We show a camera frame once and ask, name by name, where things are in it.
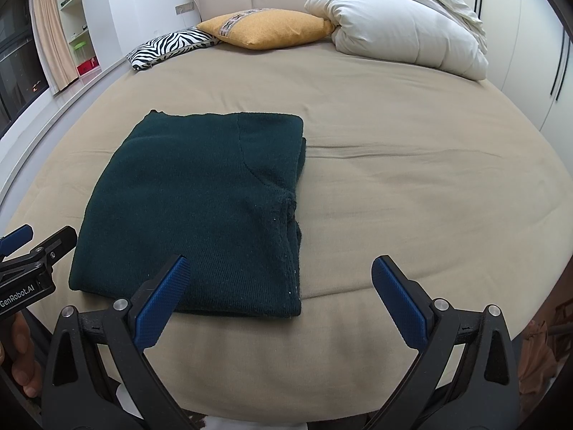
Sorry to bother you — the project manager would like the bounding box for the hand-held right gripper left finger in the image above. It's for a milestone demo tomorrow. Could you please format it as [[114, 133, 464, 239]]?
[[40, 254, 198, 430]]

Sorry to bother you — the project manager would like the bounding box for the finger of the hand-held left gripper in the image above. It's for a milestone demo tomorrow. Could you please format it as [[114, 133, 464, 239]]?
[[24, 226, 78, 278], [0, 225, 35, 255]]

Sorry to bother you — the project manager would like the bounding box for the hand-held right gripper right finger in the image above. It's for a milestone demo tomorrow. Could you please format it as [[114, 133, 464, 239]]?
[[366, 254, 533, 430]]

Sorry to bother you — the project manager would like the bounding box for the dark green sweater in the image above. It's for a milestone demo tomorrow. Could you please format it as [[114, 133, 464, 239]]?
[[68, 110, 308, 319]]

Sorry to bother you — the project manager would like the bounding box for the person's left hand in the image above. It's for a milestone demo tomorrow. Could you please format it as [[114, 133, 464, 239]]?
[[0, 311, 44, 398]]

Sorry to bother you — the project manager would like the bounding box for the bed with beige sheet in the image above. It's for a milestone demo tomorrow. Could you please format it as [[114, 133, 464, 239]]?
[[0, 38, 570, 430]]

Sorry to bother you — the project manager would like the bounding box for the white window ledge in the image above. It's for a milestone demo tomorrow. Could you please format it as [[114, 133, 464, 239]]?
[[0, 60, 135, 209]]

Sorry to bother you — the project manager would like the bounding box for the brown crumpled cloth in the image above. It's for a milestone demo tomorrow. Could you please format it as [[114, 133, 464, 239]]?
[[521, 305, 573, 370]]

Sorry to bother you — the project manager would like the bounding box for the dark window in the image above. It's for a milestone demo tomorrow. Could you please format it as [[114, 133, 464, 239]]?
[[0, 0, 50, 132]]

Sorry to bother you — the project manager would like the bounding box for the red box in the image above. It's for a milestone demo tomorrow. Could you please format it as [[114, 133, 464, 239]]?
[[76, 56, 100, 77]]

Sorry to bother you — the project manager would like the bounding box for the beige curtain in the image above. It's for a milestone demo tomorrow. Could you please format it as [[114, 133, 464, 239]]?
[[29, 0, 80, 95]]

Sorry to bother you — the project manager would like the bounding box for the zebra print pillow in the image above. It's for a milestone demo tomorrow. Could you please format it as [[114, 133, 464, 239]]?
[[126, 27, 223, 71]]

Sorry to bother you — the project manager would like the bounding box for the white folded duvet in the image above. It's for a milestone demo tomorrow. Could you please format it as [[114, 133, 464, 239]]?
[[304, 0, 490, 82]]

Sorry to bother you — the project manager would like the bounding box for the white wardrobe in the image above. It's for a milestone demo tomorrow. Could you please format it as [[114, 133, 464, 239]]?
[[475, 0, 573, 132]]

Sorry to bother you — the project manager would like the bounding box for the yellow pillow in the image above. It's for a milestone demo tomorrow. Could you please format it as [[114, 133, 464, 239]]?
[[196, 8, 336, 50]]

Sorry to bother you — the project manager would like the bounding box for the white wall shelf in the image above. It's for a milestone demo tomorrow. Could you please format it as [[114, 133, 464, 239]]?
[[56, 0, 102, 80]]

